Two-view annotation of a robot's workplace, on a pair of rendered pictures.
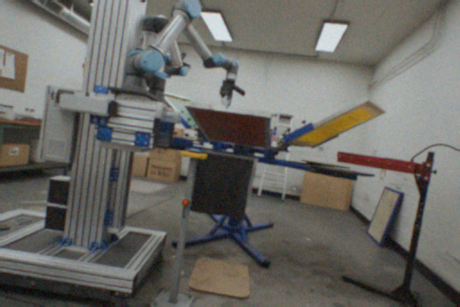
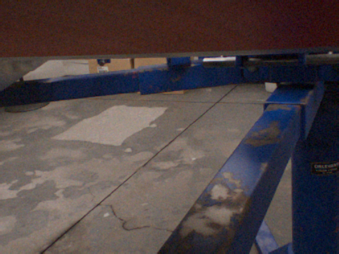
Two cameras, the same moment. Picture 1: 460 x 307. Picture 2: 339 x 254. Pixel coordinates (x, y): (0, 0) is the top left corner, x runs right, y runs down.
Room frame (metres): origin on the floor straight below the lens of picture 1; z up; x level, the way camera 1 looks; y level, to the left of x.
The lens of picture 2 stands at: (2.49, -0.11, 1.08)
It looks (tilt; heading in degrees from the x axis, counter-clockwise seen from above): 19 degrees down; 20
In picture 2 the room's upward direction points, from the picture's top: 6 degrees counter-clockwise
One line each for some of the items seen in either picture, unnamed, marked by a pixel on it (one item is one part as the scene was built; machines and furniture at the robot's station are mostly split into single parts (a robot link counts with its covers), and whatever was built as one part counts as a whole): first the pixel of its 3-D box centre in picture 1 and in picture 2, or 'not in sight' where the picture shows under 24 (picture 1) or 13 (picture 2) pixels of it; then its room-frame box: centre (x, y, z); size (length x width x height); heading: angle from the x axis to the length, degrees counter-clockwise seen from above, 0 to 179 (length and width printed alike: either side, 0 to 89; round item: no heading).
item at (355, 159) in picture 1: (382, 162); not in sight; (2.57, -1.27, 1.06); 0.61 x 0.46 x 0.12; 51
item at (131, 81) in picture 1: (135, 83); not in sight; (1.84, 0.61, 1.31); 0.15 x 0.15 x 0.10
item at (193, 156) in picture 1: (183, 228); not in sight; (1.89, 0.21, 0.48); 0.22 x 0.22 x 0.96; 81
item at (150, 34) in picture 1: (147, 51); not in sight; (2.40, 0.73, 1.63); 0.15 x 0.12 x 0.55; 65
